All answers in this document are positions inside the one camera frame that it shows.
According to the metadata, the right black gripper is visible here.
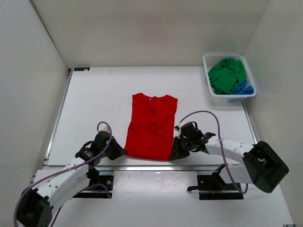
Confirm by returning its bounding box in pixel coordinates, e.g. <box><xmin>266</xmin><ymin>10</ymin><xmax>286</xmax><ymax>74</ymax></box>
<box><xmin>169</xmin><ymin>136</ymin><xmax>195</xmax><ymax>160</ymax></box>

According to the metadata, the red t shirt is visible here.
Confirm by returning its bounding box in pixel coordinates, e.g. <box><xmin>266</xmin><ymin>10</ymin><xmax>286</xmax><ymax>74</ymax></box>
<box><xmin>125</xmin><ymin>93</ymin><xmax>178</xmax><ymax>161</ymax></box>

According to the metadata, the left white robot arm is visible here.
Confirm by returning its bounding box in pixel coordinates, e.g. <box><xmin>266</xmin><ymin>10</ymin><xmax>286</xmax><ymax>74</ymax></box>
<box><xmin>14</xmin><ymin>131</ymin><xmax>126</xmax><ymax>227</ymax></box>

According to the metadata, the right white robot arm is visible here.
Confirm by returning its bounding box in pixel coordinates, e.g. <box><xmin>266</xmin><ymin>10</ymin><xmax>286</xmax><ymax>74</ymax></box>
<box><xmin>170</xmin><ymin>122</ymin><xmax>289</xmax><ymax>193</ymax></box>

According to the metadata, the green t shirt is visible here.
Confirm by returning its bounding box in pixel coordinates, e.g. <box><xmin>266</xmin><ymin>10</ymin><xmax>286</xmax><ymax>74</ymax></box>
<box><xmin>208</xmin><ymin>58</ymin><xmax>246</xmax><ymax>95</ymax></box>

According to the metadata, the blue t shirt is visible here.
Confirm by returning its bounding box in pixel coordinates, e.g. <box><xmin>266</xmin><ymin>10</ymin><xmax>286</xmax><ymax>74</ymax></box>
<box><xmin>231</xmin><ymin>80</ymin><xmax>254</xmax><ymax>95</ymax></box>

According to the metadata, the white plastic basket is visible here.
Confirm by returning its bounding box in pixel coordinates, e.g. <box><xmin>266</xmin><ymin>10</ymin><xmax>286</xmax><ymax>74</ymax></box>
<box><xmin>203</xmin><ymin>53</ymin><xmax>257</xmax><ymax>103</ymax></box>

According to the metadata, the dark label sticker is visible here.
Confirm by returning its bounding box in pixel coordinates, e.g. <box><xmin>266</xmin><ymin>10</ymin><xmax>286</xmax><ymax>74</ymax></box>
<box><xmin>73</xmin><ymin>67</ymin><xmax>90</xmax><ymax>71</ymax></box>

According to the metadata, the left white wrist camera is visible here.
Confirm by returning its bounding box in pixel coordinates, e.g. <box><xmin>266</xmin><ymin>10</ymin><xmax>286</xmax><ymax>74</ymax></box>
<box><xmin>97</xmin><ymin>126</ymin><xmax>111</xmax><ymax>133</ymax></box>

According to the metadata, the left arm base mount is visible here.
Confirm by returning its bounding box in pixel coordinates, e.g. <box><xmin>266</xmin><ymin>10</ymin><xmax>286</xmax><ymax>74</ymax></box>
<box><xmin>73</xmin><ymin>171</ymin><xmax>114</xmax><ymax>199</ymax></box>

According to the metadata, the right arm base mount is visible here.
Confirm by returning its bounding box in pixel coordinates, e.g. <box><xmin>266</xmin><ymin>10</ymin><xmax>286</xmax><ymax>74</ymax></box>
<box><xmin>187</xmin><ymin>165</ymin><xmax>244</xmax><ymax>200</ymax></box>

